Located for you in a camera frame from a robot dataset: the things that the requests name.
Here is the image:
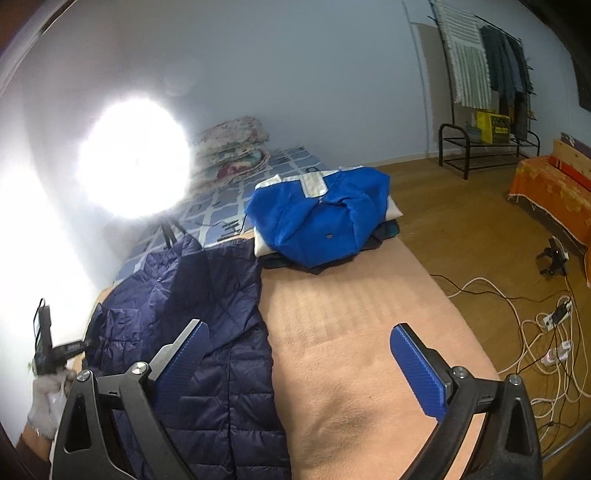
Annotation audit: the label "white striped towel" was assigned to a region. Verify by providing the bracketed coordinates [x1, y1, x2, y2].
[434, 0, 494, 108]

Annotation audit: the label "red box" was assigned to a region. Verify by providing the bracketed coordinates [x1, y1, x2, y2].
[551, 157, 591, 197]

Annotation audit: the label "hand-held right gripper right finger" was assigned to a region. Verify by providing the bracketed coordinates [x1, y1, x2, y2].
[390, 323, 544, 480]

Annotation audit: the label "blue and white fleece jacket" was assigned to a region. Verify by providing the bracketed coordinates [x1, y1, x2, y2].
[245, 167, 402, 268]

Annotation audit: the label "orange patterned cloth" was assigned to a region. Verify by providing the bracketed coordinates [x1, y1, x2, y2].
[507, 156, 591, 252]

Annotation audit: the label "dark folded clothes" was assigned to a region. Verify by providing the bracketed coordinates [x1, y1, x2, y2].
[261, 219, 400, 278]

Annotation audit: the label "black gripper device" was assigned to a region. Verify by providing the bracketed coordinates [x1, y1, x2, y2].
[536, 235, 570, 278]

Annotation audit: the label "white power strip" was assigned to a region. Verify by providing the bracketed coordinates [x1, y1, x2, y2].
[538, 299, 574, 332]
[541, 340, 573, 366]

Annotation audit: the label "dark wall hanging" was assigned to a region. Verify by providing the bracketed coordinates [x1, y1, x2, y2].
[570, 44, 591, 112]

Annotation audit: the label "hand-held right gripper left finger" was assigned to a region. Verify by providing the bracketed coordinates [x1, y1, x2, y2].
[50, 318, 211, 480]

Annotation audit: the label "light wooden board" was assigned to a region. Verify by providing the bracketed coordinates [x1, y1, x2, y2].
[551, 136, 591, 185]

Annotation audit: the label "black metal clothes rack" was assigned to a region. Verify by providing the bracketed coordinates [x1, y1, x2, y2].
[427, 0, 541, 181]

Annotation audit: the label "black cable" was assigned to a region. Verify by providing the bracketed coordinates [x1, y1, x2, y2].
[429, 273, 575, 324]

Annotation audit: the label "purple floral box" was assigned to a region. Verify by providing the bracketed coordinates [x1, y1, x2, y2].
[561, 132, 591, 151]

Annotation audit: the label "beige leaning board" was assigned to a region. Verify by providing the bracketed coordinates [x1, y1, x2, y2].
[418, 23, 445, 160]

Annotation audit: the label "tan blanket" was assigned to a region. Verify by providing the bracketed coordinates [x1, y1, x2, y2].
[92, 235, 502, 480]

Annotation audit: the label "folded floral quilt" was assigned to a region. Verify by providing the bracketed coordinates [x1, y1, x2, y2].
[189, 141, 273, 188]
[196, 117, 271, 151]

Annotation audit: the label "navy quilted jacket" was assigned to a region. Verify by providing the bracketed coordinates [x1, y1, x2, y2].
[85, 233, 291, 480]

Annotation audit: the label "bright ring light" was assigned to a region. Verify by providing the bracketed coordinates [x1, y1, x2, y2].
[76, 95, 192, 220]

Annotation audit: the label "white cables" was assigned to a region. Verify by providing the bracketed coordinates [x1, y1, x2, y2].
[445, 277, 587, 430]

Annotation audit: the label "black light tripod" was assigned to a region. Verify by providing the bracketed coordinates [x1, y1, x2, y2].
[154, 215, 188, 250]

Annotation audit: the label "yellow box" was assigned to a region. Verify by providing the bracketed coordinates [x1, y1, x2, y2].
[475, 110, 512, 145]

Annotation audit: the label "person's left hand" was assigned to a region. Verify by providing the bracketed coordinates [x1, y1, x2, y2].
[27, 367, 77, 439]

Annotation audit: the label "dark hanging clothes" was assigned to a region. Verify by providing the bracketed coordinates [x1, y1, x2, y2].
[479, 24, 532, 139]

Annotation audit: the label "blue checked bed sheet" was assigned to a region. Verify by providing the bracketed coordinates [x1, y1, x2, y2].
[115, 145, 340, 287]

